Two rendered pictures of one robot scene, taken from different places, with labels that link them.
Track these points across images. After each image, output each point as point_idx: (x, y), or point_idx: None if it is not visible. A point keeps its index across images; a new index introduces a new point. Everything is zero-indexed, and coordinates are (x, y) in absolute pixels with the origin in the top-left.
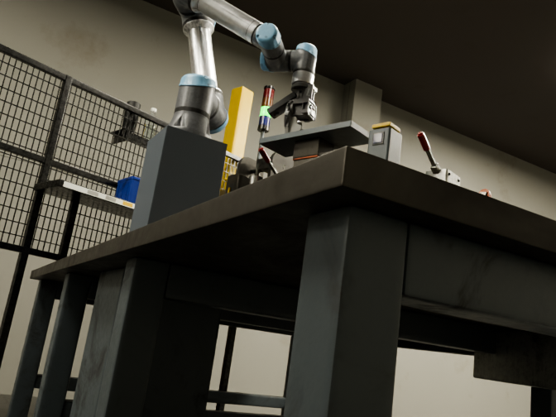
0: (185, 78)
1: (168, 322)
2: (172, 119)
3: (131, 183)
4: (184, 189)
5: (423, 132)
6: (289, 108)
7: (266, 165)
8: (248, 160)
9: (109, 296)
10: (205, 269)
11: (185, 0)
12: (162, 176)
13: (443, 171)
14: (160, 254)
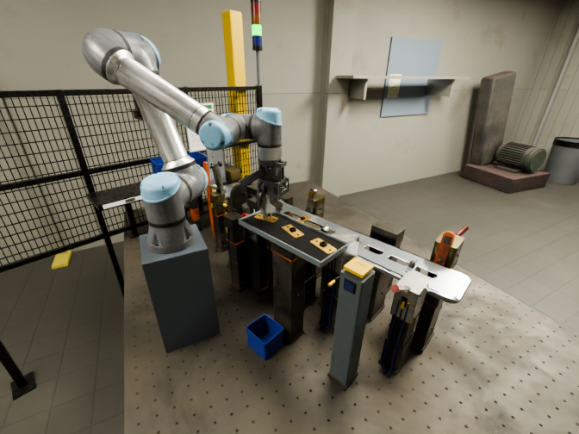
0: (143, 192)
1: None
2: (148, 232)
3: (158, 170)
4: (182, 300)
5: (398, 288)
6: (260, 190)
7: (253, 207)
8: (239, 187)
9: None
10: None
11: (102, 77)
12: (158, 302)
13: (414, 295)
14: None
